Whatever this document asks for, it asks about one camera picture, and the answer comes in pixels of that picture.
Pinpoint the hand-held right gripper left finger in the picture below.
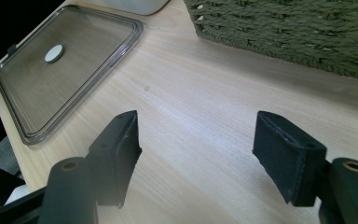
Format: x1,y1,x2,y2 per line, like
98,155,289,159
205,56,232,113
86,109,144,209

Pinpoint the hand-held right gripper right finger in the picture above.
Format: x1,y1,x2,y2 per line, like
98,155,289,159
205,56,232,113
252,110,328,208

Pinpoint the green woven basket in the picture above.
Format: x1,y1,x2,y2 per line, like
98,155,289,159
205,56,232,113
183,0,358,83

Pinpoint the clear lid with white knob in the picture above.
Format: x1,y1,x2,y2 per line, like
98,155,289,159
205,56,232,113
0,4,145,147

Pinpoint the cream compartment storage box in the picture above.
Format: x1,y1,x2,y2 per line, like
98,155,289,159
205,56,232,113
99,0,171,17

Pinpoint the black tape strip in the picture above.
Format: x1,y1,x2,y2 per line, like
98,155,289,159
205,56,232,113
7,43,19,58

